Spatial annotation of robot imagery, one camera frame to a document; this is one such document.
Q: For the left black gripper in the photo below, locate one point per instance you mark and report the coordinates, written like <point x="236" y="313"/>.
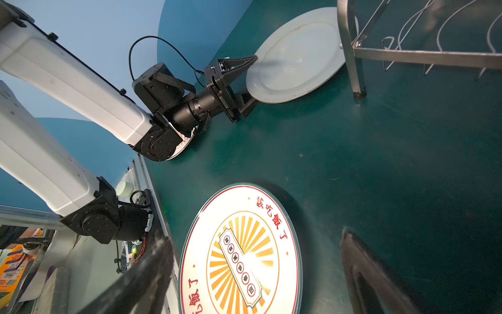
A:
<point x="192" y="109"/>

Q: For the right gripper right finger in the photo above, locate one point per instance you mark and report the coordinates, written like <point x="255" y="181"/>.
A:
<point x="370" y="282"/>

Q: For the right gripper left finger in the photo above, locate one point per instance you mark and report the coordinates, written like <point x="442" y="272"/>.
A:
<point x="142" y="289"/>

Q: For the grey-green plain plate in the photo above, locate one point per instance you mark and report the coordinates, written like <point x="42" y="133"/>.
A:
<point x="297" y="58"/>

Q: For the white plate orange sunburst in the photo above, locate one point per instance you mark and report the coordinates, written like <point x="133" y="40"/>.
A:
<point x="241" y="255"/>

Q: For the chrome two-tier dish rack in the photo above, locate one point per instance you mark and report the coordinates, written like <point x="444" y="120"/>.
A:
<point x="434" y="34"/>

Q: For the white sunburst plate at left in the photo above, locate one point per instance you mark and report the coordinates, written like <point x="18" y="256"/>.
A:
<point x="183" y="144"/>

